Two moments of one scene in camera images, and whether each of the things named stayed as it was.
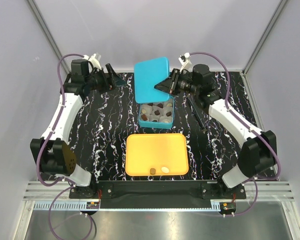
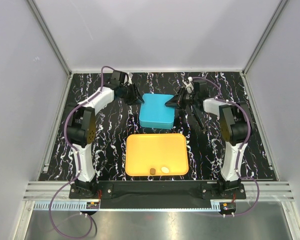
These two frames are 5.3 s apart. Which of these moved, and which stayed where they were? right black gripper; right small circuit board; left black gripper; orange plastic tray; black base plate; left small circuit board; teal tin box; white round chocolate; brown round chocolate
Moved: right black gripper; left black gripper; teal tin box
Stayed: white round chocolate; orange plastic tray; brown round chocolate; left small circuit board; right small circuit board; black base plate
